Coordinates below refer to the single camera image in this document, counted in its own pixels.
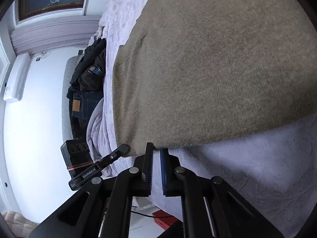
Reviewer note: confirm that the grey pleated curtain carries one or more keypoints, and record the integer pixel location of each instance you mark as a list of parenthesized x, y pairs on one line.
[(54, 33)]

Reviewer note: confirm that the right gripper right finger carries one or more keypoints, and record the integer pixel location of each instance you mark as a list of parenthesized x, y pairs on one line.
[(170, 182)]

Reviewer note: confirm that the lavender fluffy bed blanket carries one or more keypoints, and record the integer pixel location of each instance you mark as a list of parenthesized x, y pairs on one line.
[(275, 171)]

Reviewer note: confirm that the black jacket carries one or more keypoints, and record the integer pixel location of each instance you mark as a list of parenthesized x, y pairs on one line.
[(89, 73)]

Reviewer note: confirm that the olive brown knit sweater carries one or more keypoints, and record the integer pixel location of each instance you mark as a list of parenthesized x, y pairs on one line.
[(202, 71)]

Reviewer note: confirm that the red box on floor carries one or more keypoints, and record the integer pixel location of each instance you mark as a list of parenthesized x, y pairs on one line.
[(163, 219)]

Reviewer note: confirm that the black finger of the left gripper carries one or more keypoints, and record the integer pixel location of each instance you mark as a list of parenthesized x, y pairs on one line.
[(113, 156)]

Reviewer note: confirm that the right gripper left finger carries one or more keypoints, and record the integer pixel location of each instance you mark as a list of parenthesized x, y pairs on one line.
[(147, 169)]

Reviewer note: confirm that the dark blue jeans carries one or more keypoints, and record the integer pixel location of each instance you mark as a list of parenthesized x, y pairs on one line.
[(81, 106)]

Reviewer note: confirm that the white air conditioner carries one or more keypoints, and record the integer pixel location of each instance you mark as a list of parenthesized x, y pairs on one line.
[(16, 80)]

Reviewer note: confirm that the grey quilted headboard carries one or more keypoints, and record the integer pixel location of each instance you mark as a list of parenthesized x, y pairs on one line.
[(68, 73)]

